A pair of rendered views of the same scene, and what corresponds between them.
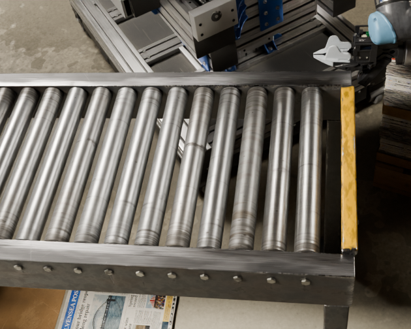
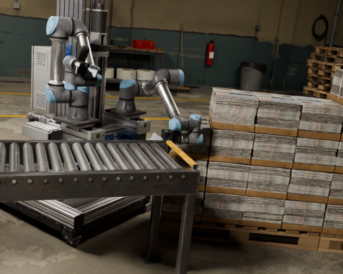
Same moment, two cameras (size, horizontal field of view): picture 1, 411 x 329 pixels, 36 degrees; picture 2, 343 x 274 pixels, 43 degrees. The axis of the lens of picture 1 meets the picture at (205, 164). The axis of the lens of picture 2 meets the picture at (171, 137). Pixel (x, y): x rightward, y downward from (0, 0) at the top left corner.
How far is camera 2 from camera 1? 1.53 m
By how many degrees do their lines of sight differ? 46
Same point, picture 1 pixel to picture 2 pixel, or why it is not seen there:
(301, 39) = not seen: hidden behind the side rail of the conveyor
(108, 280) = (101, 186)
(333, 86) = (161, 143)
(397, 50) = (178, 137)
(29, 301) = not seen: outside the picture
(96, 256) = (98, 172)
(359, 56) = (166, 138)
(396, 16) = (179, 119)
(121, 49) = not seen: hidden behind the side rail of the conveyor
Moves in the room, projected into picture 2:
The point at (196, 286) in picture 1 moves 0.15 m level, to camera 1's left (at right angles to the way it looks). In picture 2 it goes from (139, 186) to (111, 191)
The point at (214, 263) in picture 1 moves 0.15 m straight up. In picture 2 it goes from (148, 171) to (151, 141)
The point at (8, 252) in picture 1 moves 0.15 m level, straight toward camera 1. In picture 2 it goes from (56, 173) to (84, 181)
